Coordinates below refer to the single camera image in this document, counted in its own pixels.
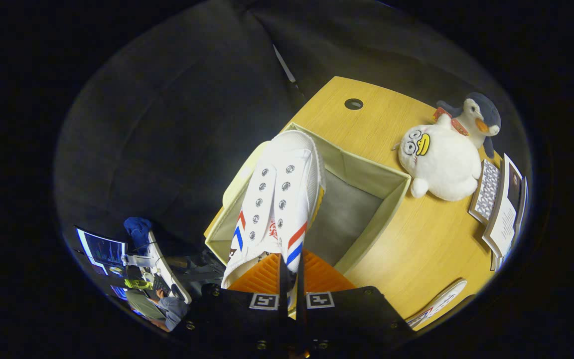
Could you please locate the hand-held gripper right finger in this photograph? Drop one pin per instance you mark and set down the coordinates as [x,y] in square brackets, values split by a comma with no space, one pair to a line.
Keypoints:
[300,284]

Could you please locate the grey penguin plush toy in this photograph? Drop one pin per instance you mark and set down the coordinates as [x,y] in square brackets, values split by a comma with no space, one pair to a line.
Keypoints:
[481,112]

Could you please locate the computer monitor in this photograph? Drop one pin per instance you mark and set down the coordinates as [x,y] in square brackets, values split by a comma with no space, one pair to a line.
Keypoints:
[118,291]
[102,249]

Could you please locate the white book with dark picture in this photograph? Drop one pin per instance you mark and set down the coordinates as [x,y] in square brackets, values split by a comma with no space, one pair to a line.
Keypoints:
[503,219]

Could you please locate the grey fabric storage box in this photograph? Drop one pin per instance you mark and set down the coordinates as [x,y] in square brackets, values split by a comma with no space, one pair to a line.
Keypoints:
[352,214]

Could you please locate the white duck plush toy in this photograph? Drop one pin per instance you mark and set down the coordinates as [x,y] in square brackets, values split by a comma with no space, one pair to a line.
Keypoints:
[441,159]

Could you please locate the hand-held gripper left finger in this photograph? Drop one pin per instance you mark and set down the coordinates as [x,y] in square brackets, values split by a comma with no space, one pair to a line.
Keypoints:
[283,279]

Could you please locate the patterned grey book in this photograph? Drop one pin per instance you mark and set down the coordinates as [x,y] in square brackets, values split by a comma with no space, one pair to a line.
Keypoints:
[486,189]

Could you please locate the white office desk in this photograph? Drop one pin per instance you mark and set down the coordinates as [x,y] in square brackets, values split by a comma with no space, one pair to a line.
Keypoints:
[165,269]

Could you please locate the white striped canvas shoe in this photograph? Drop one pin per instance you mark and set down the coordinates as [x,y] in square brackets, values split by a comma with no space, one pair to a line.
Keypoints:
[287,199]
[441,301]

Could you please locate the blue cloth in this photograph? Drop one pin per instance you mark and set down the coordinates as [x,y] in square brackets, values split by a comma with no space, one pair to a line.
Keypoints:
[138,232]

